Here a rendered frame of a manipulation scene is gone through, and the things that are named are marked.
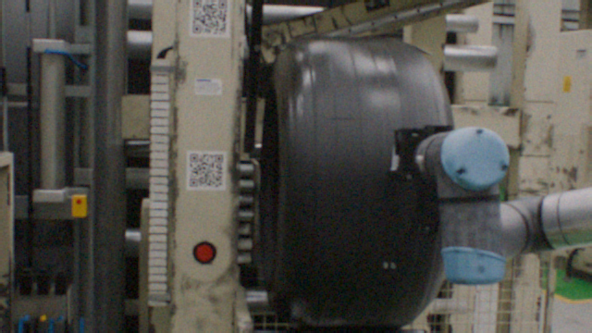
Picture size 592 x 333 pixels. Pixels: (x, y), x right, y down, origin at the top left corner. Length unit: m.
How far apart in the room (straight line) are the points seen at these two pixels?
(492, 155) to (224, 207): 0.66
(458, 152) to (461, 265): 0.14
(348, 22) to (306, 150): 0.67
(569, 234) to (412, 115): 0.40
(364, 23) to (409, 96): 0.58
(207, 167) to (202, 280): 0.22
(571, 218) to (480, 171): 0.15
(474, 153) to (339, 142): 0.39
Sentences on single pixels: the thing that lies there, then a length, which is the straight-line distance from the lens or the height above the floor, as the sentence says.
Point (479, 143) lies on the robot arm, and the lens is 0.89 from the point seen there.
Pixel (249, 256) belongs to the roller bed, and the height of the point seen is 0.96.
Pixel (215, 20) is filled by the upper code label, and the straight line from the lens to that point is 1.41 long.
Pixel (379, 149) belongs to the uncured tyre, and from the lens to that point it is 1.24.
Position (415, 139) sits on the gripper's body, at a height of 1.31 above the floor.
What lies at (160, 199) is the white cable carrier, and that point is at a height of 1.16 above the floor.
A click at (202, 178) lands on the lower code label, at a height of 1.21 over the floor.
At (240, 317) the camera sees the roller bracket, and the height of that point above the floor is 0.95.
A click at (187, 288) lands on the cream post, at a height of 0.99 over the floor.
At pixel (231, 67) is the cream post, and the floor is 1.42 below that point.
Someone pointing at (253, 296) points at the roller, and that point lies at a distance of 1.68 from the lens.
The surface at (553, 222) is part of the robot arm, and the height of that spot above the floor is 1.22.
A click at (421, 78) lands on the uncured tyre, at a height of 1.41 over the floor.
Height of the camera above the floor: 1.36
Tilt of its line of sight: 6 degrees down
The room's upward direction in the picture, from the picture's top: 2 degrees clockwise
